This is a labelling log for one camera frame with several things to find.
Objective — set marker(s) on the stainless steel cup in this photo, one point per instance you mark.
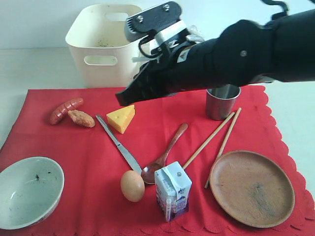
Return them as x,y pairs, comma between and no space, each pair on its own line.
220,101

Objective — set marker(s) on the small milk carton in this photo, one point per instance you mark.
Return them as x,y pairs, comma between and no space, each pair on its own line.
172,190

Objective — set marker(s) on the cream plastic bin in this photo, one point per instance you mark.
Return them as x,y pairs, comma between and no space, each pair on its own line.
99,48

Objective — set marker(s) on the red tablecloth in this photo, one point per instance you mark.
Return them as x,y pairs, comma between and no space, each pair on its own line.
92,203

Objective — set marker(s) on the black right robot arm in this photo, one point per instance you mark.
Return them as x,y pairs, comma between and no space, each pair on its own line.
245,53

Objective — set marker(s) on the white ceramic bowl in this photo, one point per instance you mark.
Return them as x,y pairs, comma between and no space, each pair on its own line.
30,190

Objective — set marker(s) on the red sausage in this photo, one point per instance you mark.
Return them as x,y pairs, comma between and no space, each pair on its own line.
58,114

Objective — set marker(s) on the silver table knife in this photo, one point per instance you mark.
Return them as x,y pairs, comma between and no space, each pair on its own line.
124,152

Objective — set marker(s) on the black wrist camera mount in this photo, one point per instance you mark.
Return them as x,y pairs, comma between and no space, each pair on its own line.
161,22

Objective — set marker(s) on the white perforated basket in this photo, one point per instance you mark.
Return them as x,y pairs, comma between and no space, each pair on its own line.
197,32

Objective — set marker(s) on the brown wooden plate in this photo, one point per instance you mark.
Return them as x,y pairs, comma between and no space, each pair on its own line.
252,189

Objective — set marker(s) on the brown wooden spoon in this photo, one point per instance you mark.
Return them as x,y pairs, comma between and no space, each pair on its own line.
148,173

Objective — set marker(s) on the yellow cheese wedge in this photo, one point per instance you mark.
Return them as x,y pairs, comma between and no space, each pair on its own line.
121,118

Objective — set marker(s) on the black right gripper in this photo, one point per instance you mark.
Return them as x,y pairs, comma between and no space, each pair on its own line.
189,69

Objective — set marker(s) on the brown egg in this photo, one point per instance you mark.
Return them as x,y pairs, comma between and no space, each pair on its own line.
132,186

